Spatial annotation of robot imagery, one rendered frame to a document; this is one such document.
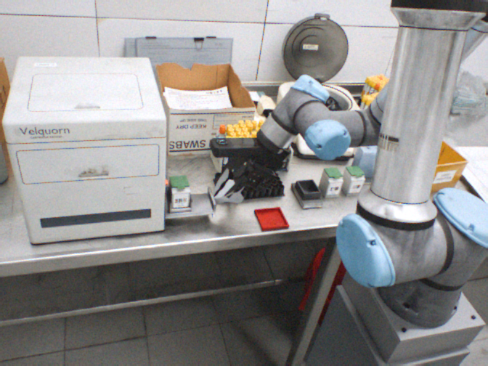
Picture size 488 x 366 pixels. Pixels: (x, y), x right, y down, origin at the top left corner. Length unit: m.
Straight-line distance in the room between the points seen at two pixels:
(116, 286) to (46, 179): 0.86
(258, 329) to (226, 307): 0.17
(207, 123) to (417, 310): 0.70
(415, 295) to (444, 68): 0.41
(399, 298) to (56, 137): 0.68
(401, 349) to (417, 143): 0.41
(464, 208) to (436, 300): 0.18
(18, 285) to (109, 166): 0.96
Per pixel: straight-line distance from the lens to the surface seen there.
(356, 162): 1.28
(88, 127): 0.84
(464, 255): 0.78
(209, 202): 1.05
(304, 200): 1.15
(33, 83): 0.97
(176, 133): 1.22
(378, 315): 0.90
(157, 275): 1.73
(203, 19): 1.47
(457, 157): 1.40
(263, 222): 1.07
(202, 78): 1.47
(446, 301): 0.87
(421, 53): 0.62
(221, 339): 1.90
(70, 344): 1.92
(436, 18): 0.61
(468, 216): 0.77
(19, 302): 1.73
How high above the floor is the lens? 1.60
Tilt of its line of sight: 38 degrees down
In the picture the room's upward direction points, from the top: 9 degrees clockwise
